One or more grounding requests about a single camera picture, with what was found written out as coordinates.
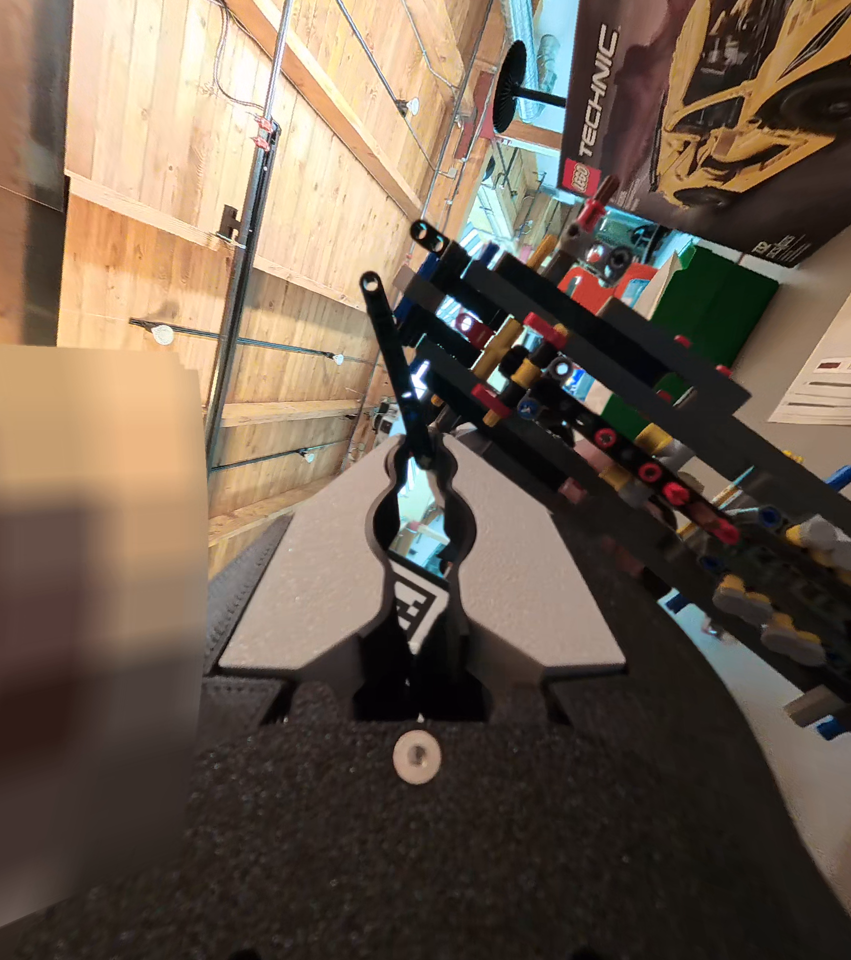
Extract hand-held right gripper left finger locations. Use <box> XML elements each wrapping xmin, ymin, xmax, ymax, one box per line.
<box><xmin>220</xmin><ymin>433</ymin><xmax>404</xmax><ymax>704</ymax></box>

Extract black thin lego beam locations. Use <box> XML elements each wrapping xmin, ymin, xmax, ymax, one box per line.
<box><xmin>359</xmin><ymin>271</ymin><xmax>443</xmax><ymax>472</ymax></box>

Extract green storage bin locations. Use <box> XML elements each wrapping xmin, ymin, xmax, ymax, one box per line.
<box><xmin>605</xmin><ymin>246</ymin><xmax>781</xmax><ymax>436</ymax></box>

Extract lego instruction booklet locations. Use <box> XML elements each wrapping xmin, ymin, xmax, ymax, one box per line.
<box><xmin>769</xmin><ymin>281</ymin><xmax>851</xmax><ymax>430</ymax></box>

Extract red felt bag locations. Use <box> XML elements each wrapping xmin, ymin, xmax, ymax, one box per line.
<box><xmin>556</xmin><ymin>262</ymin><xmax>655</xmax><ymax>316</ymax></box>

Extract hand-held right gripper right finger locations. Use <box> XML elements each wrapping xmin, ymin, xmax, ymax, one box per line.
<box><xmin>436</xmin><ymin>433</ymin><xmax>627</xmax><ymax>697</ymax></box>

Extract lego chassis assembly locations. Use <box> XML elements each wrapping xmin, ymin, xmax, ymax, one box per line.
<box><xmin>391</xmin><ymin>176</ymin><xmax>851</xmax><ymax>744</ymax></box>

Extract white sheet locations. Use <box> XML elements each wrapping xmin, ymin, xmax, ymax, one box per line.
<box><xmin>639</xmin><ymin>251</ymin><xmax>685</xmax><ymax>316</ymax></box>

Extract lego set box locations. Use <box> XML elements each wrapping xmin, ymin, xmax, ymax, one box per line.
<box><xmin>556</xmin><ymin>0</ymin><xmax>851</xmax><ymax>269</ymax></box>

